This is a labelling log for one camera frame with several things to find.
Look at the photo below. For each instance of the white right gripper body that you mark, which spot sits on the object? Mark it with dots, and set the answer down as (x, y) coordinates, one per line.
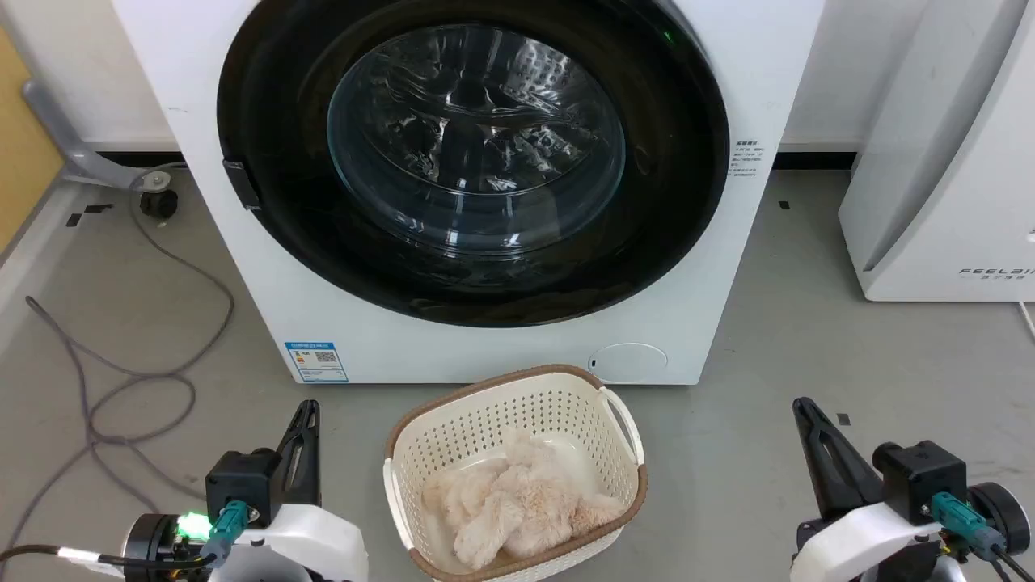
(849, 550)

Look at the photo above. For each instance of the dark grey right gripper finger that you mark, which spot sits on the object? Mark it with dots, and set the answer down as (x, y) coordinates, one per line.
(833, 465)

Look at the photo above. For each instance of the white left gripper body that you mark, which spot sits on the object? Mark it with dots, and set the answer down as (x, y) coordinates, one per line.
(311, 546)

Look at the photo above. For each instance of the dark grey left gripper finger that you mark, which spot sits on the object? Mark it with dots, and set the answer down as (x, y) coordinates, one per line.
(310, 453)

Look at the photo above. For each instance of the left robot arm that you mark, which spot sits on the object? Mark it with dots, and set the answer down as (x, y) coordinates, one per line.
(147, 548)

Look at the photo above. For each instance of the white front-load washing machine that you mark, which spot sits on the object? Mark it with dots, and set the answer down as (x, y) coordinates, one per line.
(485, 356)

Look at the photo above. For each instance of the round black glass washer door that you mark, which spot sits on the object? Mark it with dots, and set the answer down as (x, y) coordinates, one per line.
(275, 242)

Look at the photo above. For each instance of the blue energy label sticker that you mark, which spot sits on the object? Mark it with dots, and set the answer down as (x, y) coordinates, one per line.
(316, 362)

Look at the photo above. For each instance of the cream perforated laundry basket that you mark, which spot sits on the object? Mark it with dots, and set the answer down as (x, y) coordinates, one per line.
(485, 412)

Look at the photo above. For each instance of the beige fluffy cloth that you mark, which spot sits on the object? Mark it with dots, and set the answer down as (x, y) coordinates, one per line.
(517, 501)

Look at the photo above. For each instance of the round white filter cover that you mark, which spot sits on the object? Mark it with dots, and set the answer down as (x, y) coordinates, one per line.
(631, 363)

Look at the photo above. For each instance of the black caster wheel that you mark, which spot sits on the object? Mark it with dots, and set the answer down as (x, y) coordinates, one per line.
(158, 203)

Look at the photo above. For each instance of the white air purifier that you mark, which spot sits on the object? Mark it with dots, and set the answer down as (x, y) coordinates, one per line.
(962, 202)

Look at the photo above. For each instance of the small printed warning label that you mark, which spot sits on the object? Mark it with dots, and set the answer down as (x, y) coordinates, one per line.
(747, 158)

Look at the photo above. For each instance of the grey chair base leg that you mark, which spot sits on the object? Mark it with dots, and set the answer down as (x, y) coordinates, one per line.
(74, 153)

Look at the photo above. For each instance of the yellow wooden panel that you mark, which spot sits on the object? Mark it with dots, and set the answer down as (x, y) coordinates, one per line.
(20, 153)

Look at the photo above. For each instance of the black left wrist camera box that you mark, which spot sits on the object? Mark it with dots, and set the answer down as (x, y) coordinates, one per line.
(242, 483)

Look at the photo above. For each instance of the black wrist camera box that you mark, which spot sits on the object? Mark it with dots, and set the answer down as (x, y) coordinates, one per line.
(242, 483)
(922, 478)

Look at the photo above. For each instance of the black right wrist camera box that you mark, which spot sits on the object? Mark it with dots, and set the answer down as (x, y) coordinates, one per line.
(922, 478)

